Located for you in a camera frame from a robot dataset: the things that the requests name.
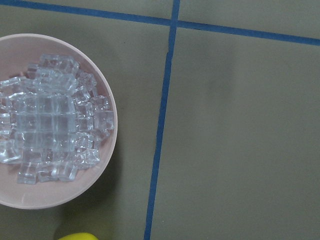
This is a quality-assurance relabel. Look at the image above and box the pink bowl of ice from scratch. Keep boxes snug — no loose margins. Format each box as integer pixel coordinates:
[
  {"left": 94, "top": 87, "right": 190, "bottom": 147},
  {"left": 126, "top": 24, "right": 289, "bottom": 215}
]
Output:
[{"left": 0, "top": 33, "right": 118, "bottom": 209}]

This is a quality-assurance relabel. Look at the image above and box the yellow lemon right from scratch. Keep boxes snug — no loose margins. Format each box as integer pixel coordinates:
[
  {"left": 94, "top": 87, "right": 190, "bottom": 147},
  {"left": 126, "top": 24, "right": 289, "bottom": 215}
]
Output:
[{"left": 58, "top": 232, "right": 98, "bottom": 240}]

